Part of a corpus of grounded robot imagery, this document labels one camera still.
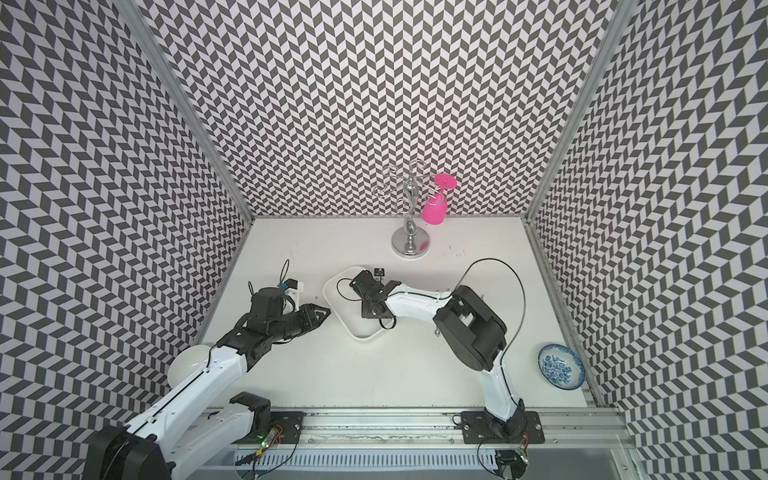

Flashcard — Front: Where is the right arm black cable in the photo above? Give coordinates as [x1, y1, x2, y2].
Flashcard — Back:
[335, 257, 528, 415]

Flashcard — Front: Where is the white storage box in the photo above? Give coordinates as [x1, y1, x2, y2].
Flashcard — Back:
[323, 266, 393, 342]

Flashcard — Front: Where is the white plain bowl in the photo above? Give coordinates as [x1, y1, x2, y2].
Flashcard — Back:
[167, 345, 210, 388]

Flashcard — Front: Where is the pink wine glass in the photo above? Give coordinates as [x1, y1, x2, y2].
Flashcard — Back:
[422, 173, 458, 225]

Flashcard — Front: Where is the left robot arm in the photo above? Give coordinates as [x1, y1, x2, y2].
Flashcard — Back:
[82, 304, 331, 479]

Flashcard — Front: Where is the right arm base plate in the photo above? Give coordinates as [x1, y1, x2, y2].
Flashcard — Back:
[459, 410, 545, 445]

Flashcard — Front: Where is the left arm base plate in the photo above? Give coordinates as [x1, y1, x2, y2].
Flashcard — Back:
[236, 410, 306, 445]

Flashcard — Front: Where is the aluminium corner post left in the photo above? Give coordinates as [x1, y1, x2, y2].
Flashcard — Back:
[114, 0, 254, 223]

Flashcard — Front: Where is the chrome glass holder stand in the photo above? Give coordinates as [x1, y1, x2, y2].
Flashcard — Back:
[375, 160, 430, 260]

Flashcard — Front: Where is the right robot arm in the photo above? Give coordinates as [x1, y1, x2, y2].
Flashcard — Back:
[350, 279, 526, 442]

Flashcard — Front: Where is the clear wine glass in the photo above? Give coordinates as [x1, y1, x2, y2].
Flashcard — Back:
[373, 164, 402, 202]

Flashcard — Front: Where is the aluminium corner post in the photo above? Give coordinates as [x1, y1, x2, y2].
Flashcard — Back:
[524, 0, 639, 223]
[114, 0, 254, 223]

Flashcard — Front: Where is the aluminium front rail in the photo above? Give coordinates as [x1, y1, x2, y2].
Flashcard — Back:
[128, 406, 637, 451]

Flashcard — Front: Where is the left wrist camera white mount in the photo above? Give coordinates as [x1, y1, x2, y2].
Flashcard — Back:
[278, 259, 303, 309]

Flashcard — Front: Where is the aluminium corner post right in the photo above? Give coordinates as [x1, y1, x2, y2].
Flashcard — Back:
[524, 0, 639, 223]

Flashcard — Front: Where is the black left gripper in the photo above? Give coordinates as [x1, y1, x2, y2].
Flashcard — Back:
[269, 302, 332, 342]

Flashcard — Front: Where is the blue patterned bowl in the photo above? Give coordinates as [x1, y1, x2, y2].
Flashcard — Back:
[538, 344, 586, 391]

